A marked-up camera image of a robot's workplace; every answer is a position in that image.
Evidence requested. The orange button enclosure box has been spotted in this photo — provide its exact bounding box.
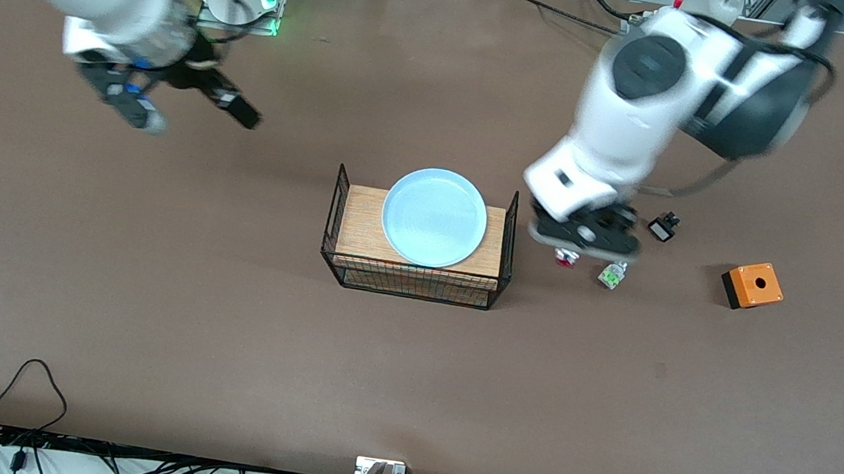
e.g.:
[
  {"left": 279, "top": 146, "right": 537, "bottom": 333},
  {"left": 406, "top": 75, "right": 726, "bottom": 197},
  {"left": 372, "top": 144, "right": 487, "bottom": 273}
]
[{"left": 717, "top": 257, "right": 788, "bottom": 316}]

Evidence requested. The silver mounting plate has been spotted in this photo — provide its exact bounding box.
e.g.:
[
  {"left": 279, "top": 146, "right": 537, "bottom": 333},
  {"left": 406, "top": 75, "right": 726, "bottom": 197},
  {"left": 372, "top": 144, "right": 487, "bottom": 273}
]
[{"left": 354, "top": 455, "right": 408, "bottom": 474}]

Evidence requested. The wooden board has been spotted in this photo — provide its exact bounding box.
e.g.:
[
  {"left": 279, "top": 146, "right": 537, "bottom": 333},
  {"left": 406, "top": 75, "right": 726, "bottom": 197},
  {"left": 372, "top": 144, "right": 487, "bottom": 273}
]
[{"left": 330, "top": 184, "right": 510, "bottom": 309}]

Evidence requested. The green push button switch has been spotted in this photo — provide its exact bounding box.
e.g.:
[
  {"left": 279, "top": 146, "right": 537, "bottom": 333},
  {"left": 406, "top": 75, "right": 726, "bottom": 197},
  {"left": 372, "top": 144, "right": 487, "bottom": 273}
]
[{"left": 597, "top": 258, "right": 630, "bottom": 293}]

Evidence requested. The black table cable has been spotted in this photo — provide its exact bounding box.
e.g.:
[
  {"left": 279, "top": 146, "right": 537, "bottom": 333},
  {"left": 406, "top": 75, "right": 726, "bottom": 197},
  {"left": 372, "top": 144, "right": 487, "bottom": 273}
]
[{"left": 489, "top": 0, "right": 642, "bottom": 41}]

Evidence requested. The black looped cable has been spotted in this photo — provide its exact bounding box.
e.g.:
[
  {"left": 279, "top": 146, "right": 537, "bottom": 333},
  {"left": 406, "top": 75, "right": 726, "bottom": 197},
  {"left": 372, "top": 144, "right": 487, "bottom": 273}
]
[{"left": 0, "top": 354, "right": 74, "bottom": 440}]

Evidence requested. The black white-faced square button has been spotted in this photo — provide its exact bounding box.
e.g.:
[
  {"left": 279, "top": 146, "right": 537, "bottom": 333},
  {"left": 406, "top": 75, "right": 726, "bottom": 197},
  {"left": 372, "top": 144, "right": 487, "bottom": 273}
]
[{"left": 646, "top": 209, "right": 682, "bottom": 245}]

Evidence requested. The light blue round plate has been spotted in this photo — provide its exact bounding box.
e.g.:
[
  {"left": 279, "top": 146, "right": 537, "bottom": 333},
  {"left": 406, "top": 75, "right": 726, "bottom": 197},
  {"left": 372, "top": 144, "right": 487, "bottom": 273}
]
[{"left": 376, "top": 162, "right": 494, "bottom": 275}]

